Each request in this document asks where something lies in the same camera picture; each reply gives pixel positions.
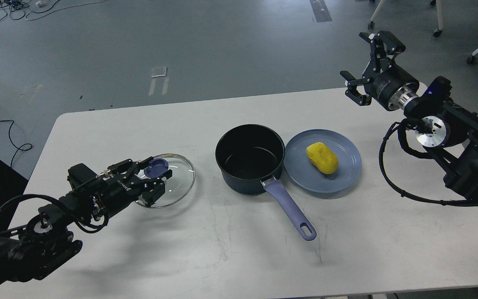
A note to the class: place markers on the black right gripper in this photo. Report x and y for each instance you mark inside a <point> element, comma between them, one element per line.
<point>383,79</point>

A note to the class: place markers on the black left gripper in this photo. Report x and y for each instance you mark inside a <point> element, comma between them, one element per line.
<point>115,195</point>

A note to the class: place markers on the glass pot lid blue knob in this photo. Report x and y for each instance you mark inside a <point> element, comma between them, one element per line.
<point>176,187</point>

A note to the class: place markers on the yellow potato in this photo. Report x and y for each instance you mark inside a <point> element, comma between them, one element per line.
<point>323,158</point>

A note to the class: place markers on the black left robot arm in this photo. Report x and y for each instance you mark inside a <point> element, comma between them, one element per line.
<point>35,250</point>

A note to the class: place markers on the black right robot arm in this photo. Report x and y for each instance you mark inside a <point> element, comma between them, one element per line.
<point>434,127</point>

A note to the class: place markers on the white chair legs with casters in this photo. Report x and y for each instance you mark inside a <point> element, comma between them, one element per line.
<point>437,4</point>

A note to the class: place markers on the blue round plate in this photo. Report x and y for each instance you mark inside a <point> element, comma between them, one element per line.
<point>302,171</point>

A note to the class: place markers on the dark blue saucepan purple handle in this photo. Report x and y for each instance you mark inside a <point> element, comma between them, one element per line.
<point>251,159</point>

